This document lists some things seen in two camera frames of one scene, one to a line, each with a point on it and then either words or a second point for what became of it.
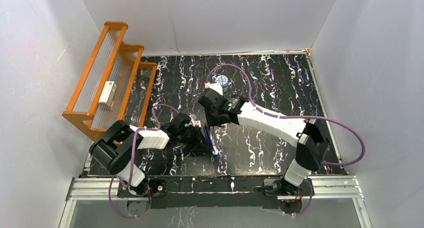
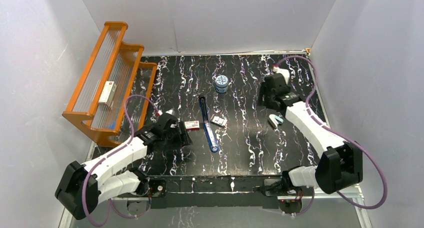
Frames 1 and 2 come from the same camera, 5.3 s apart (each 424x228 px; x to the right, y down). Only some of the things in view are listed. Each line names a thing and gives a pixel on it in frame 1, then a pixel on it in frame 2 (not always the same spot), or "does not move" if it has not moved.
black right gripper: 211,121 to 262,91
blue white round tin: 223,80 does not move
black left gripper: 197,139 to 178,133
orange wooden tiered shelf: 115,85 does not move
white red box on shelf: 108,93 does not move
